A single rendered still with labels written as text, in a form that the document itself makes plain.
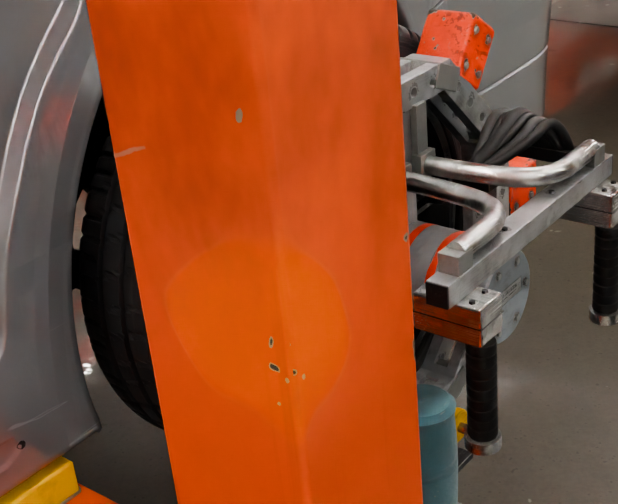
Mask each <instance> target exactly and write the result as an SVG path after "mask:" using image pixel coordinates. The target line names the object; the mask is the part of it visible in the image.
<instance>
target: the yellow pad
mask: <svg viewBox="0 0 618 504"><path fill-rule="evenodd" d="M80 493H81V487H80V486H78V482H77V478H76V474H75V470H74V466H73V462H72V461H70V460H68V459H66V458H64V457H62V456H61V457H60V458H58V459H57V460H55V461H54V462H52V463H51V464H49V465H48V466H47V467H45V468H44V469H42V470H41V471H39V472H38V473H36V474H35V475H33V476H32V477H31V478H29V479H28V480H26V481H25V482H23V483H22V484H20V485H19V486H18V487H16V488H15V489H13V490H12V491H10V492H9V493H7V494H6V495H4V496H3V497H2V498H0V504H66V503H67V502H69V501H70V500H71V499H73V498H74V497H76V496H77V495H78V494H80Z"/></svg>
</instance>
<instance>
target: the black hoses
mask: <svg viewBox="0 0 618 504"><path fill-rule="evenodd" d="M576 147H577V146H574V144H573V142H572V139H571V137H570V134H569V133H568V131H567V129H566V127H565V126H564V125H563V124H562V123H561V122H560V121H559V120H557V119H554V118H545V117H542V116H538V115H537V114H535V113H533V112H532V111H530V110H529V109H526V108H524V107H517V108H514V109H508V108H504V107H502V108H498V109H496V110H494V111H493V112H492V113H491V114H490V115H489V116H488V118H487V120H486V122H485V124H484V126H483V128H482V131H481V133H480V136H479V138H478V141H477V144H476V146H475V149H474V152H473V155H472V158H471V159H470V160H469V161H468V162H474V163H481V164H489V165H497V166H502V165H504V164H505V163H507V162H508V161H510V160H512V159H513V158H515V157H516V156H519V157H525V158H530V159H536V160H541V161H547V162H552V163H553V162H555V161H557V160H559V159H561V158H562V157H564V156H565V155H567V154H568V153H569V152H571V151H572V150H573V149H574V148H576ZM452 182H455V183H459V184H462V185H466V186H469V187H472V188H475V189H478V190H481V191H483V192H488V193H489V192H491V191H492V190H494V189H495V188H497V187H498V186H495V185H487V184H480V183H474V182H467V181H461V180H455V179H452Z"/></svg>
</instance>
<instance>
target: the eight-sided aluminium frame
mask: <svg viewBox="0 0 618 504"><path fill-rule="evenodd" d="M460 69H461V68H460V67H459V66H456V65H455V64H454V63H453V61H452V60H451V59H450V58H444V57H436V56H429V55H421V54H410V55H408V56H406V57H404V58H403V57H400V71H401V90H402V110H403V113H405V112H407V111H408V110H410V109H412V106H413V105H415V104H416V103H418V102H420V101H422V100H423V101H426V106H427V107H428V108H429V109H430V110H431V111H432V112H433V113H434V115H435V116H436V117H437V118H438V119H439V120H440V121H441V122H442V123H443V124H444V126H445V127H446V128H447V129H448V130H449V131H450V132H451V133H452V134H453V136H454V137H455V138H456V139H457V140H458V141H459V143H460V146H461V161H467V162H468V161H469V160H470V159H471V158H472V155H473V152H474V149H475V146H476V144H477V141H478V138H479V136H480V133H481V131H482V128H483V126H484V124H485V122H486V120H487V118H488V116H489V115H490V114H491V113H492V112H493V111H492V110H491V109H490V107H489V106H488V105H487V104H486V102H485V101H484V100H483V99H482V97H481V96H480V95H479V94H478V92H477V91H476V90H475V89H474V88H473V86H472V85H471V84H470V83H469V82H468V81H467V80H466V79H464V78H463V77H462V76H460V75H459V74H460ZM486 193H488V192H486ZM488 194H490V195H492V196H494V197H495V198H496V199H498V200H499V201H500V202H501V203H502V205H503V206H504V209H505V212H506V218H507V217H508V216H509V187H504V186H498V187H497V188H495V189H494V190H492V191H491V192H489V193H488ZM482 217H483V215H481V214H479V213H477V212H475V211H473V210H471V209H468V208H465V207H463V231H466V230H467V229H468V228H470V227H471V226H472V225H474V224H475V223H476V222H478V221H479V220H480V219H481V218H482ZM454 342H455V341H454V340H451V339H448V338H445V337H441V336H438V335H435V334H434V336H433V339H432V341H431V344H430V347H429V349H428V352H427V354H426V357H425V360H424V362H423V364H422V365H421V367H420V368H419V370H418V371H417V372H416V379H417V384H428V385H434V386H437V387H439V388H442V389H443V390H445V391H447V392H448V393H450V394H451V395H452V396H453V397H454V399H455V400H456V399H457V397H458V396H459V395H460V394H461V391H462V389H463V387H464V385H465V384H466V358H465V352H466V350H465V344H464V343H461V342H458V341H457V342H456V345H455V348H454V350H453V353H452V356H451V358H450V361H448V358H449V355H450V353H451V350H452V347H453V345H454Z"/></svg>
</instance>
